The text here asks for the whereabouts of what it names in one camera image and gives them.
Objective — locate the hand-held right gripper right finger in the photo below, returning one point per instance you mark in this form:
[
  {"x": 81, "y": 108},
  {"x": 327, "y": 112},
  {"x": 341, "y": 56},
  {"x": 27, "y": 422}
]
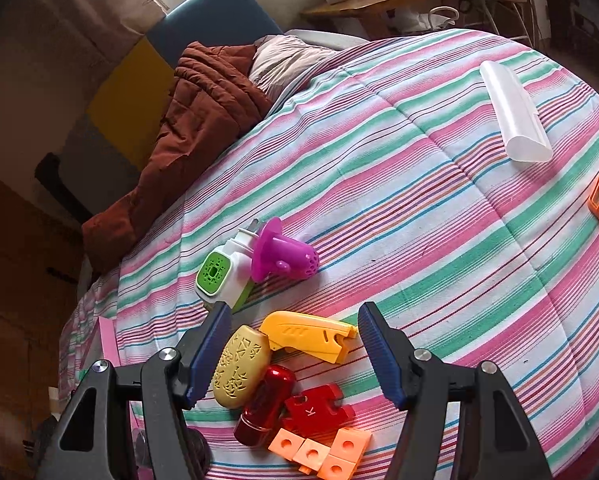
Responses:
[{"x": 379, "y": 355}]

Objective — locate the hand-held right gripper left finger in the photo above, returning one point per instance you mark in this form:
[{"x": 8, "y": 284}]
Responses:
[{"x": 212, "y": 345}]

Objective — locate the beige oval perforated case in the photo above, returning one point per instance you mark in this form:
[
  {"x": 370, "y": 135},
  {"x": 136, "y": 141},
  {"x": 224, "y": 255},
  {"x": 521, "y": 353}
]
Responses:
[{"x": 242, "y": 365}]

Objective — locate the green and white plug-in device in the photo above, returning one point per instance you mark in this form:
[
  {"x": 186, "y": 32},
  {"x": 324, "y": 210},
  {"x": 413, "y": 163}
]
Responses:
[{"x": 229, "y": 270}]

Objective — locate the red metallic cylinder case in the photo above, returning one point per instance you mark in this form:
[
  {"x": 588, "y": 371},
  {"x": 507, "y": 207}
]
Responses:
[{"x": 264, "y": 405}]

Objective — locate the yellow plastic slide piece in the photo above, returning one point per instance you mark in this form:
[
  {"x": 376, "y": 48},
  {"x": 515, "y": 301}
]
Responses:
[{"x": 299, "y": 332}]

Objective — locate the pink-edged white box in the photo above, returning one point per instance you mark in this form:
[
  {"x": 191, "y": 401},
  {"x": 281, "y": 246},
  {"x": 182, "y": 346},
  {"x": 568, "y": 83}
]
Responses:
[{"x": 107, "y": 340}]

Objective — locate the purple plastic funnel piece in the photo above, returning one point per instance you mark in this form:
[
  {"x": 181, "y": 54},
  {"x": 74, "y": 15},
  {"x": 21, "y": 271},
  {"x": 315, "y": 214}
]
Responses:
[{"x": 284, "y": 255}]

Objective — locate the red puzzle block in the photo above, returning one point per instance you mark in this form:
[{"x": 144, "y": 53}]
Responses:
[{"x": 314, "y": 410}]

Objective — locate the orange linked cube blocks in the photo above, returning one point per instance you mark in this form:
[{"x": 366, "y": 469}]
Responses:
[{"x": 349, "y": 447}]

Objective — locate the striped blanket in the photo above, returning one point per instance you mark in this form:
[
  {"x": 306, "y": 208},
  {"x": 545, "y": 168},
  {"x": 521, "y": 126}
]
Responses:
[{"x": 404, "y": 185}]

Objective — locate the wooden wardrobe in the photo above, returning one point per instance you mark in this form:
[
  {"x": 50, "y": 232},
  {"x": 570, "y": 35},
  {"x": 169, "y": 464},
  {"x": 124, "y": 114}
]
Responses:
[{"x": 14, "y": 285}]

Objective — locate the brown quilt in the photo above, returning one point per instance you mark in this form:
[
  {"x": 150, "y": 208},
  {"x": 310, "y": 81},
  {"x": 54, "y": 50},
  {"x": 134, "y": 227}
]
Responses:
[{"x": 189, "y": 125}]

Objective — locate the blue yellow grey headboard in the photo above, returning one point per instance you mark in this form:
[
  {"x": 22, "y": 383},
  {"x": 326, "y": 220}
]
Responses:
[{"x": 124, "y": 100}]

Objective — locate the translucent white plastic tube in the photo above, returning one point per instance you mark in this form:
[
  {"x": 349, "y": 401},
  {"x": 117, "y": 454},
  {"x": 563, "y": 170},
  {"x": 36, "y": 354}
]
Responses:
[{"x": 514, "y": 110}]

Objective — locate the wooden desk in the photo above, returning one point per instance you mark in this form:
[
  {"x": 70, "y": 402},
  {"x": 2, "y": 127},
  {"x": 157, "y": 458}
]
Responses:
[{"x": 379, "y": 0}]

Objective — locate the beige curtain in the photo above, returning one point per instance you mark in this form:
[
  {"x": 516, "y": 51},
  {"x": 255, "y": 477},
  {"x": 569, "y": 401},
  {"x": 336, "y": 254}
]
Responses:
[{"x": 94, "y": 5}]

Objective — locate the black bed post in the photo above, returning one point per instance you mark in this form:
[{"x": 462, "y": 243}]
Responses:
[{"x": 54, "y": 180}]

